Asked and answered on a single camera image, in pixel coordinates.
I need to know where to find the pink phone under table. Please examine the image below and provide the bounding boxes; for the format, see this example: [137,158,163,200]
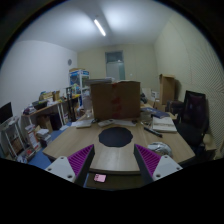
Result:
[94,174,106,183]

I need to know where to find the white papers on table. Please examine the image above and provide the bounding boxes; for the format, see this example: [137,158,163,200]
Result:
[71,119,92,129]

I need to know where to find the black office chair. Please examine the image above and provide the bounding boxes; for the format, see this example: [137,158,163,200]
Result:
[166,90,209,155]

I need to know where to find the white remote control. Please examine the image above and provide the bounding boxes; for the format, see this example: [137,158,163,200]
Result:
[98,119,114,127]

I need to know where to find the blue book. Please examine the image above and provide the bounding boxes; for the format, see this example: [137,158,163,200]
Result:
[142,107,169,118]

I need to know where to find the blue white shelf box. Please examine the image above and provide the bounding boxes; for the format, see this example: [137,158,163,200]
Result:
[69,68,90,94]

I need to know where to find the ceiling fluorescent light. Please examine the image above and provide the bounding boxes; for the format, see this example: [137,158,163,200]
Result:
[94,19,106,37]

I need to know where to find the open white notebook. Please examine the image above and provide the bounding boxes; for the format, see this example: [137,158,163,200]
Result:
[152,117,177,132]

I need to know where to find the large brown cardboard box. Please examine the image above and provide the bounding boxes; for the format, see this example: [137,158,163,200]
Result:
[91,81,140,120]

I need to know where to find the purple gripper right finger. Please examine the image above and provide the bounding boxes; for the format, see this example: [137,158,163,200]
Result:
[134,144,182,184]

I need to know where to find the wooden side desk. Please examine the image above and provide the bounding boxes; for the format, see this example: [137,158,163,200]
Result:
[21,94,82,134]

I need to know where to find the black pen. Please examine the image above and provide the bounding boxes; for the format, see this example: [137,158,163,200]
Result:
[143,127,163,138]

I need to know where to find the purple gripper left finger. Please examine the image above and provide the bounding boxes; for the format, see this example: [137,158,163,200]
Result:
[46,145,95,186]

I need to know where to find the grey door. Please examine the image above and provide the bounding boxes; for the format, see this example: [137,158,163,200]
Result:
[105,51,125,81]

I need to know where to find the black round mouse pad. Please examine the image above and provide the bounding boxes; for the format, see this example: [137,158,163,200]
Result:
[99,127,133,148]

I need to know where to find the tall cardboard box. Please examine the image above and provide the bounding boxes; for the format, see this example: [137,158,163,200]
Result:
[159,74,175,105]

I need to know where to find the silver computer mouse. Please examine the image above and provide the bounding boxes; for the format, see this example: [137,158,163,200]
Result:
[147,142,173,157]

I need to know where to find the black monitor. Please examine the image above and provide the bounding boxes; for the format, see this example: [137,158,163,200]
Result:
[0,103,13,124]

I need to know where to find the white rolling cart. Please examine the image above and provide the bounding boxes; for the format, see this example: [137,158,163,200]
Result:
[0,116,25,159]

